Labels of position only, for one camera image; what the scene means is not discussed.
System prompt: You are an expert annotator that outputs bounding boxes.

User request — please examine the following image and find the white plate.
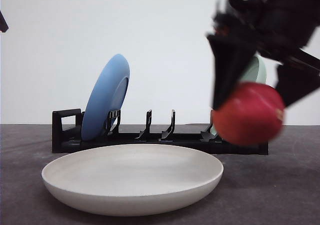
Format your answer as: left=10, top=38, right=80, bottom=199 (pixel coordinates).
left=41, top=144, right=224, bottom=217

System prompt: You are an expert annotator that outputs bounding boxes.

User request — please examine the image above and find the black plastic dish rack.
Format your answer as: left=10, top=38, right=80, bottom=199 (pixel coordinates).
left=52, top=109, right=269, bottom=155

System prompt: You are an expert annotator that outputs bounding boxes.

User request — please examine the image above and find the green plate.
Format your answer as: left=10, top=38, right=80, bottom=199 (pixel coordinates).
left=211, top=55, right=267, bottom=136

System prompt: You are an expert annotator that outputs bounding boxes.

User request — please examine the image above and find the blue plate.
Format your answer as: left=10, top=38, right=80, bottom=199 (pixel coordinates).
left=81, top=54, right=130, bottom=141

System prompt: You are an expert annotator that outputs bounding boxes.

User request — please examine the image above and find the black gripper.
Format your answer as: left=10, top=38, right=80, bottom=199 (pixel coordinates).
left=207, top=0, right=320, bottom=109
left=0, top=11, right=9, bottom=33

